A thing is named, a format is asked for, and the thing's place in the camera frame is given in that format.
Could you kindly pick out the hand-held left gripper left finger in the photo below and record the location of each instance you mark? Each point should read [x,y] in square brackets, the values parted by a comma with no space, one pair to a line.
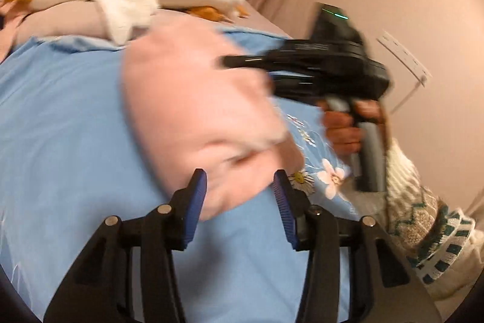
[196,209]

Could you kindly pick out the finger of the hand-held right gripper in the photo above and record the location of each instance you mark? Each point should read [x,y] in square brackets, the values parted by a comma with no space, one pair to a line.
[295,88]
[257,61]

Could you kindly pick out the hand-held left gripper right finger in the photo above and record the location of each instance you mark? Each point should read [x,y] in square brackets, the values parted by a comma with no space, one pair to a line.
[283,209]

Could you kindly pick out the pink fleece cartoon sweater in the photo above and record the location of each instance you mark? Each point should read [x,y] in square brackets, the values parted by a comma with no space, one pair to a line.
[189,99]

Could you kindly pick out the person's right forearm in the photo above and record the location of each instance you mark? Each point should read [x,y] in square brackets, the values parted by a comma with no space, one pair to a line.
[416,213]

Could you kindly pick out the person's right hand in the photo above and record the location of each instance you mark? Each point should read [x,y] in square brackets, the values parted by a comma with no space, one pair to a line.
[340,133]

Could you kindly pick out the blue floral blanket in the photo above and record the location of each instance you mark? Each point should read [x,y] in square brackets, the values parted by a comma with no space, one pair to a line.
[56,137]

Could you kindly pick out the grey pillow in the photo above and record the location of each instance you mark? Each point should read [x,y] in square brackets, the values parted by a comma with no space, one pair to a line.
[68,20]

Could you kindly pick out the pink crumpled cloth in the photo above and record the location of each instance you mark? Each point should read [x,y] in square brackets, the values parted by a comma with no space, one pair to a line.
[9,28]

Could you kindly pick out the white wall power strip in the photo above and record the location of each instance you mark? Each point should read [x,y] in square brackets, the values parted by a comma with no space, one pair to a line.
[404,54]

